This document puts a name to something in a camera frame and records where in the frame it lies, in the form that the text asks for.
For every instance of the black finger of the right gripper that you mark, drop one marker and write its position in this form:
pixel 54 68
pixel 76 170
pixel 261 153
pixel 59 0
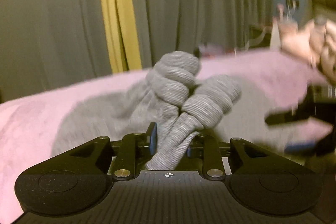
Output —
pixel 307 148
pixel 294 114

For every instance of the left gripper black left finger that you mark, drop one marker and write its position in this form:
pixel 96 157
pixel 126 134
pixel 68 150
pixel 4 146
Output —
pixel 118 159

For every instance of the pink bed blanket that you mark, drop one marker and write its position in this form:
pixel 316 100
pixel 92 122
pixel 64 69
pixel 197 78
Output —
pixel 269 80

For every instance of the grey sweatpants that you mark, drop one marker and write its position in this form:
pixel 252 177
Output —
pixel 182 107

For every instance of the person's right hand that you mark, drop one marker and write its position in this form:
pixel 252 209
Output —
pixel 314 43

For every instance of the grey curtain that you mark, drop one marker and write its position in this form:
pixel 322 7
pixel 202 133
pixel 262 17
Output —
pixel 48 44

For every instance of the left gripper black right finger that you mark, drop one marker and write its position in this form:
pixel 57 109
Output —
pixel 236 160

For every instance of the red and black device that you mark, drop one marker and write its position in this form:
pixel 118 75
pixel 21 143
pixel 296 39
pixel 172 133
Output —
pixel 212 50

